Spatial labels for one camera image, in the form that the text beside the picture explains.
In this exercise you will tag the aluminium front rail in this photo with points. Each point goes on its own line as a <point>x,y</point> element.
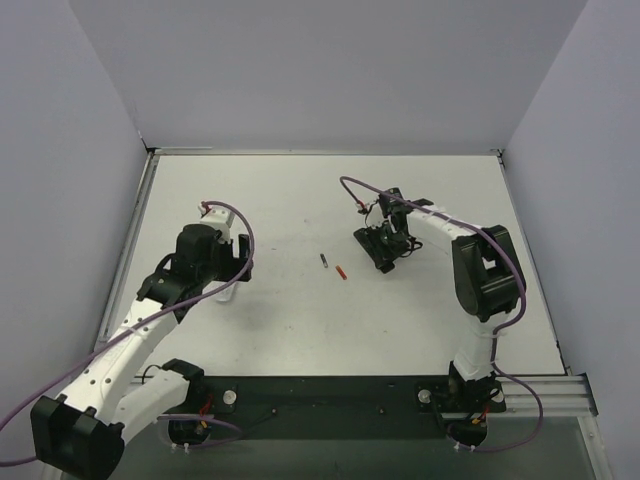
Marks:
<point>550,395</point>

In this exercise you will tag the white remote control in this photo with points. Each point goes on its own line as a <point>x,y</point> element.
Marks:
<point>226,295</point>

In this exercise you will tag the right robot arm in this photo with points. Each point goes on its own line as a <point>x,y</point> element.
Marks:
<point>488,279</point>

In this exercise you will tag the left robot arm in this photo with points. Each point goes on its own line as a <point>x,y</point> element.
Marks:
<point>85,429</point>

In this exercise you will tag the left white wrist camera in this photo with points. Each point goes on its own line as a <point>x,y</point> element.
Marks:
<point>217,217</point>

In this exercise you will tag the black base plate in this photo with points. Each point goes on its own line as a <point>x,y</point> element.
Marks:
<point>331,424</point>

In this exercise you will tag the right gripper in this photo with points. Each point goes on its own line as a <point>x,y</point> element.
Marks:
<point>376,245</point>

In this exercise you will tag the red orange battery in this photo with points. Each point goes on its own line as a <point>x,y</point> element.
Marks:
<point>341,272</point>

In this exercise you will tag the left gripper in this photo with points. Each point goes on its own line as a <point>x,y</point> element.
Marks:
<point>242,258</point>

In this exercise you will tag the wide black remote control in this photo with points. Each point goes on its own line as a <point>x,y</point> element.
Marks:
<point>382,250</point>

